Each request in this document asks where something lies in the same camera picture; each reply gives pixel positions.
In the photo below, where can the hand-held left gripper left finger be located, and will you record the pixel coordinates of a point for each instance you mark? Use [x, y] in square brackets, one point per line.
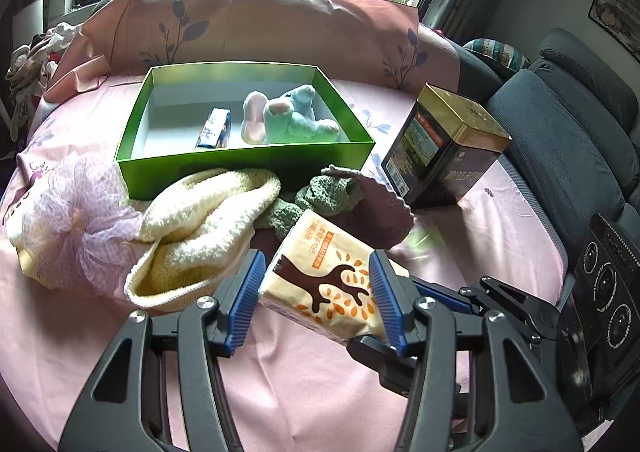
[245, 302]

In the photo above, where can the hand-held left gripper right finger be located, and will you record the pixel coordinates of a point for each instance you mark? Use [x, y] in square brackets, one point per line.
[387, 302]

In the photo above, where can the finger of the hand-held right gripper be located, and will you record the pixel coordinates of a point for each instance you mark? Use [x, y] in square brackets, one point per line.
[520, 304]
[375, 357]

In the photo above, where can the cream tissue packet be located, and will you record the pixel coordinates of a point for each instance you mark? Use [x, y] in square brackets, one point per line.
[320, 277]

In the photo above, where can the purple cloth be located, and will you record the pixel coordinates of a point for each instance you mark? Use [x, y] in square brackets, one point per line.
[385, 212]

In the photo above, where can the cream knitted towel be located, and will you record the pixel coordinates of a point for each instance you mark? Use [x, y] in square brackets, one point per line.
[200, 222]

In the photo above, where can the green knitted cloth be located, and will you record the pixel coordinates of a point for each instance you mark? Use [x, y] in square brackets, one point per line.
[325, 194]

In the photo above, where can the green cardboard box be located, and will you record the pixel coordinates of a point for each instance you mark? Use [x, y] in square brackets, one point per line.
[240, 164]

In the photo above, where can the small printed carton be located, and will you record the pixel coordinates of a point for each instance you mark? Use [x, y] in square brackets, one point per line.
[215, 129]

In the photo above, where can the purple mesh bath sponge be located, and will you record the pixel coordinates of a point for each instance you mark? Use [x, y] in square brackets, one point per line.
[75, 212]

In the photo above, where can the black gold tea tin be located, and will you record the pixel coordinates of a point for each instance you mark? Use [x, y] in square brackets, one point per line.
[440, 151]

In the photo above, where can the grey sofa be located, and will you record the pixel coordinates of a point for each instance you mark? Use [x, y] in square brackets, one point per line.
[565, 131]

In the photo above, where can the blue plush elephant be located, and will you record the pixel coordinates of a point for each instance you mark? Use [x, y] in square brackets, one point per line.
[295, 121]

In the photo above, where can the striped pillow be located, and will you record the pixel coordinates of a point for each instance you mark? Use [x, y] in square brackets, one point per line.
[500, 51]

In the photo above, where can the pink leaf-print bedsheet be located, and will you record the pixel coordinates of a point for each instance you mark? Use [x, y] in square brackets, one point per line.
[300, 31]

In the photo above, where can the pile of clothes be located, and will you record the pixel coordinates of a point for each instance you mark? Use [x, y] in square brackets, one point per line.
[35, 56]

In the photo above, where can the white rectangular panel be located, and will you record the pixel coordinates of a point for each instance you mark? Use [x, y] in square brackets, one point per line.
[27, 24]

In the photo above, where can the framed wall picture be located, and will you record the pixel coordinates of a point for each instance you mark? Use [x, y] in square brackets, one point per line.
[615, 6]

